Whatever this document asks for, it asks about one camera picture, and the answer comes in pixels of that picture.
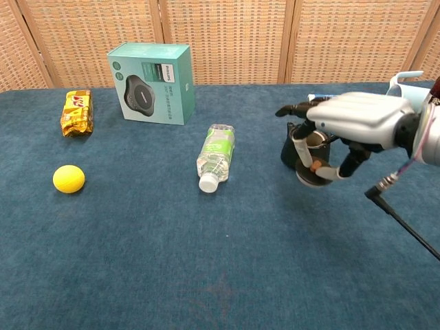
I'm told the yellow ball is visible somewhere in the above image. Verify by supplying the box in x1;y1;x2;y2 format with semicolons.
52;164;86;195

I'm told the teal speaker box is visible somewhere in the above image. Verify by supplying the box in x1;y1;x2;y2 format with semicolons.
107;42;197;127

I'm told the dark sauce bottle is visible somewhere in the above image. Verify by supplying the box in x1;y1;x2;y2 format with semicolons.
426;77;440;106

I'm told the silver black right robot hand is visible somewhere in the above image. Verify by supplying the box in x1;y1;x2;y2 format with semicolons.
274;91;415;182

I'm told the dark blue table mat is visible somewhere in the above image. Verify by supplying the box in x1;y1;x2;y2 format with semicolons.
0;80;440;330

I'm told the yellow snack packet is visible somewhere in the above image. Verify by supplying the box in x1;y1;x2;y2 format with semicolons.
60;89;94;139

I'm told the woven wooden folding screen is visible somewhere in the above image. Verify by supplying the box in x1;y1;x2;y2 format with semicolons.
0;0;440;93

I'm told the black teapot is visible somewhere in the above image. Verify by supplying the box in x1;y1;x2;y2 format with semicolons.
280;120;333;173

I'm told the black arm cable with plug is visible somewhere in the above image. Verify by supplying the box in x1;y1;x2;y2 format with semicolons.
364;156;440;263

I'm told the light blue plastic mug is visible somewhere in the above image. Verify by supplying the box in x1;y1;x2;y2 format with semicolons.
384;70;435;108

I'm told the clear plastic water bottle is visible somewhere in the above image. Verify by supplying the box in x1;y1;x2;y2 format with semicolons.
196;124;237;193

